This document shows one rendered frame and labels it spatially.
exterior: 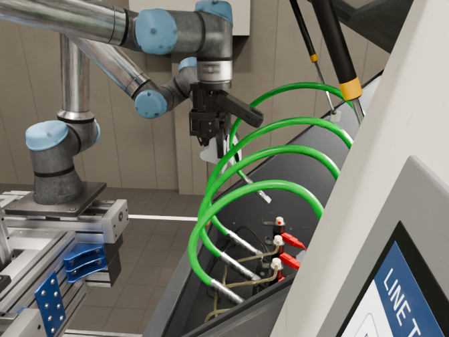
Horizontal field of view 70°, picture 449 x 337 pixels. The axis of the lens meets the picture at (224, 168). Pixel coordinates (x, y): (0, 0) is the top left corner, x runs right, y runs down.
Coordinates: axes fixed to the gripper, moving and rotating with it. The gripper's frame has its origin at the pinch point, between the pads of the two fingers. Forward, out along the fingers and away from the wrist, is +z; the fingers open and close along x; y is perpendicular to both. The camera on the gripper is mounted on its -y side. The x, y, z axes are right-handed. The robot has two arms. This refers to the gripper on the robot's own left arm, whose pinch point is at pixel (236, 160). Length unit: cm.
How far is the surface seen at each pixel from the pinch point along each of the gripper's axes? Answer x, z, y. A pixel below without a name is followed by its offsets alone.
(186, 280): 14.6, 24.1, 18.1
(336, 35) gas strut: 34, 11, -45
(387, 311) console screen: 48, 32, -44
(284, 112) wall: -199, -95, 84
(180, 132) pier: -130, -117, 158
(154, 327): 28.0, 30.9, 15.0
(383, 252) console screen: 45, 30, -44
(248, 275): 16.5, 28.4, -4.9
